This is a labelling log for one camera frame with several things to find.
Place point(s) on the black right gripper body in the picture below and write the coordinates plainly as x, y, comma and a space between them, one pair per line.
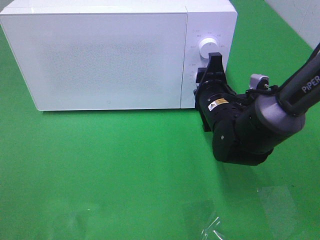
215, 101

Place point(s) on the white microwave oven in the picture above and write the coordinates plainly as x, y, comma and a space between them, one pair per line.
205, 18

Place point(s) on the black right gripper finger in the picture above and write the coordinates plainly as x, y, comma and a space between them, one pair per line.
215, 65
200, 73

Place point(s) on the white microwave door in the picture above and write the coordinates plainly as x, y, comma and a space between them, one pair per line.
99, 61

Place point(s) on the white microwave knob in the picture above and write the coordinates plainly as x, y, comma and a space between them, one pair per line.
195, 79
208, 45

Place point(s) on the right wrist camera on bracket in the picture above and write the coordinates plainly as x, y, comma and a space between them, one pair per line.
259, 82

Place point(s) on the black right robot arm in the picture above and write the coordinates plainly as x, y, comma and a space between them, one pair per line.
246, 127

